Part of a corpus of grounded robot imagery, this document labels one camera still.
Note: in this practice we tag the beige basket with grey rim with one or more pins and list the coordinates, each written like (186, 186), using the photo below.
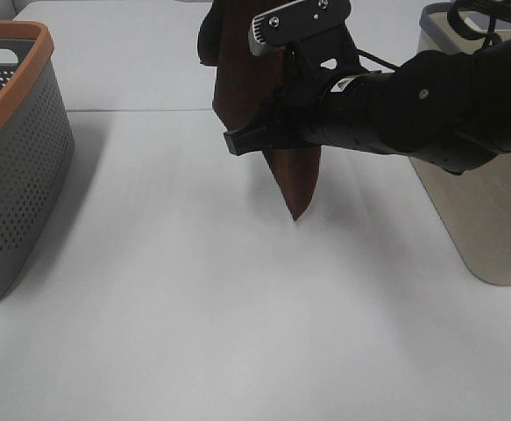
(475, 207)

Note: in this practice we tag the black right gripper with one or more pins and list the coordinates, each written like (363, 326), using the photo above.
(283, 119)

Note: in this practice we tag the grey perforated basket orange rim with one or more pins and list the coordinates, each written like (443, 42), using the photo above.
(36, 143)

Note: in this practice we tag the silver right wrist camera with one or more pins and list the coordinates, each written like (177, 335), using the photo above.
(294, 21)

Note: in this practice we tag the dark brown towel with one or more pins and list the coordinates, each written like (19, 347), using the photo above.
(243, 81)

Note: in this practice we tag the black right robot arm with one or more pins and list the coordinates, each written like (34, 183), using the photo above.
(450, 110)

